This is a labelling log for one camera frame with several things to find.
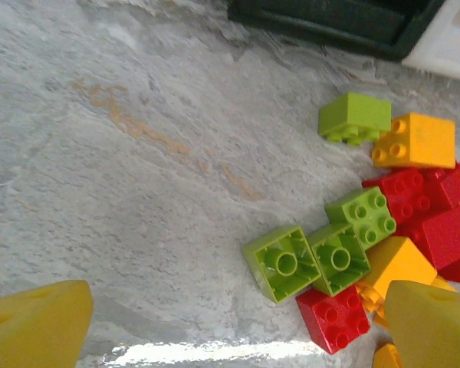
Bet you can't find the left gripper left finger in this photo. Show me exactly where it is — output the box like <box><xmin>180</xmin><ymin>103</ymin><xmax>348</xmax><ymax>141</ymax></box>
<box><xmin>0</xmin><ymin>279</ymin><xmax>94</xmax><ymax>368</ymax></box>

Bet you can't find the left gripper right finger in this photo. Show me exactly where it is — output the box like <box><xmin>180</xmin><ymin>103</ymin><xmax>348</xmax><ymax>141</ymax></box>
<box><xmin>383</xmin><ymin>279</ymin><xmax>460</xmax><ymax>368</ymax></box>

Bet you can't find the orange lego brick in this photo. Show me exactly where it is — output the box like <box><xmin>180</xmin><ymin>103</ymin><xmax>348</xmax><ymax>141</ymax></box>
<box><xmin>354</xmin><ymin>274</ymin><xmax>458</xmax><ymax>331</ymax></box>
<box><xmin>370</xmin><ymin>112</ymin><xmax>456</xmax><ymax>170</ymax></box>
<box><xmin>371</xmin><ymin>343</ymin><xmax>404</xmax><ymax>368</ymax></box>
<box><xmin>354</xmin><ymin>235</ymin><xmax>439</xmax><ymax>296</ymax></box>

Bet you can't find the red lego brick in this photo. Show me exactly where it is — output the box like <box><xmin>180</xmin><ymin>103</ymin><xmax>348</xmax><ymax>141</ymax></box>
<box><xmin>295</xmin><ymin>285</ymin><xmax>372</xmax><ymax>356</ymax></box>
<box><xmin>362</xmin><ymin>167</ymin><xmax>432</xmax><ymax>225</ymax></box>
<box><xmin>402</xmin><ymin>205</ymin><xmax>460</xmax><ymax>285</ymax></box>
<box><xmin>421</xmin><ymin>161</ymin><xmax>460</xmax><ymax>210</ymax></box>

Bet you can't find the green lego brick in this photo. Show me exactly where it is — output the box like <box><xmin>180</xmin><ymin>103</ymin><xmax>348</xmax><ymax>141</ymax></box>
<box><xmin>324</xmin><ymin>186</ymin><xmax>398</xmax><ymax>251</ymax></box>
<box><xmin>241</xmin><ymin>225</ymin><xmax>323</xmax><ymax>304</ymax></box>
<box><xmin>306</xmin><ymin>222</ymin><xmax>372</xmax><ymax>297</ymax></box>
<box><xmin>317</xmin><ymin>91</ymin><xmax>393</xmax><ymax>147</ymax></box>

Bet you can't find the white plastic bin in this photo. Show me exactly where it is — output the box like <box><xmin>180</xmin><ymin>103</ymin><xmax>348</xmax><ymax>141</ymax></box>
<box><xmin>401</xmin><ymin>0</ymin><xmax>460</xmax><ymax>84</ymax></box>

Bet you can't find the black plastic bin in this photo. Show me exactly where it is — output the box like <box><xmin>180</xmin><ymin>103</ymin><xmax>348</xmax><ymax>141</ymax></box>
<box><xmin>227</xmin><ymin>0</ymin><xmax>445</xmax><ymax>62</ymax></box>

